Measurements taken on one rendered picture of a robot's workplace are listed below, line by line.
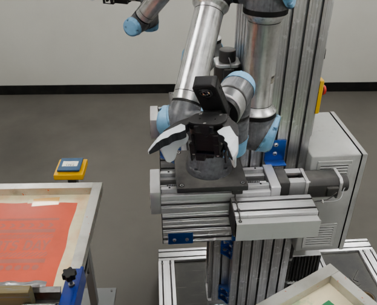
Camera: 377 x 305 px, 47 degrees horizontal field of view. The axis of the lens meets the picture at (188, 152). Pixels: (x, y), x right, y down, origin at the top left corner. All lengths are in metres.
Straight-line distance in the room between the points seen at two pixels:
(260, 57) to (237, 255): 0.98
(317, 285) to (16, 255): 1.02
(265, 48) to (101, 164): 2.76
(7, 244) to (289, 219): 0.99
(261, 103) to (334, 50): 3.91
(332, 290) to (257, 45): 0.81
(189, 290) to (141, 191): 1.21
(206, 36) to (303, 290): 0.82
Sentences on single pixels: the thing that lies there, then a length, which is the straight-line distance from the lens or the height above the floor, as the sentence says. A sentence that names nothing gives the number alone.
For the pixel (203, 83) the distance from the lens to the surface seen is 0.77.
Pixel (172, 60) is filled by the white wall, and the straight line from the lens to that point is 4.84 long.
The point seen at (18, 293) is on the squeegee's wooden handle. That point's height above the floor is 1.06.
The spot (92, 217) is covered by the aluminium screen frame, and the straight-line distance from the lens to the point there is 1.67.
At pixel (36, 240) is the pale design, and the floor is 0.96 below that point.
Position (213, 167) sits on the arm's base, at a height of 1.30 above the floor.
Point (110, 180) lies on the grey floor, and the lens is 3.55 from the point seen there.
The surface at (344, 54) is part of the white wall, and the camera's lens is 5.15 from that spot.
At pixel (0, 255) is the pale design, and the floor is 0.96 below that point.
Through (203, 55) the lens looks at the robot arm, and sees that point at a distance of 1.06.
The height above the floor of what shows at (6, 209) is 0.96.
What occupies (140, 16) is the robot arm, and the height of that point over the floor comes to 1.60.
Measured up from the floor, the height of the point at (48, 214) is 0.96.
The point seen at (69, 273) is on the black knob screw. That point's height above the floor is 1.06.
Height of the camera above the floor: 2.06
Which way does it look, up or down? 32 degrees down
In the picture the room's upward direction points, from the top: straight up
